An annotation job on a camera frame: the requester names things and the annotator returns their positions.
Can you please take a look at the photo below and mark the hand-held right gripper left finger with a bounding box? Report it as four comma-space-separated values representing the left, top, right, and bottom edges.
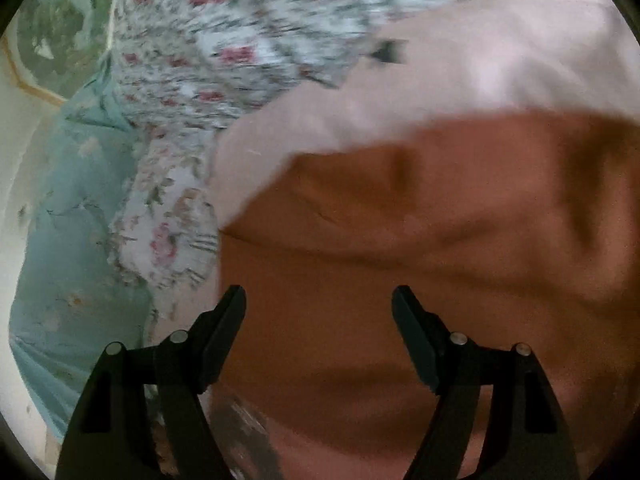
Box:
54, 284, 247, 480

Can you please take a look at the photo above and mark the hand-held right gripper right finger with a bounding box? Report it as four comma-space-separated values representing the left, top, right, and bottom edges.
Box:
391, 284, 581, 480

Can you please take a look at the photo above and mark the rust brown cloth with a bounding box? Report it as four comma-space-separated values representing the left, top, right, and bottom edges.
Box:
215, 112, 640, 478

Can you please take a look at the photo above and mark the floral pillow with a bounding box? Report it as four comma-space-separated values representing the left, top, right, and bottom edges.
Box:
107, 135, 222, 343

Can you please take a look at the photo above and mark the teal floral blanket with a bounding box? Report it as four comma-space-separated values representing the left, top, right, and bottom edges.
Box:
7, 55, 156, 443

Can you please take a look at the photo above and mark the pink heart print bed sheet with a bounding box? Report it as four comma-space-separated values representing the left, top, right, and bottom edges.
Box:
145, 0, 640, 480

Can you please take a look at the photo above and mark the white floral quilt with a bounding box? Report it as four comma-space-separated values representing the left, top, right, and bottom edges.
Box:
107, 0, 566, 128

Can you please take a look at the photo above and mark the green patterned panel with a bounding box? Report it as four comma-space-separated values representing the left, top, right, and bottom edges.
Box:
15, 0, 121, 103

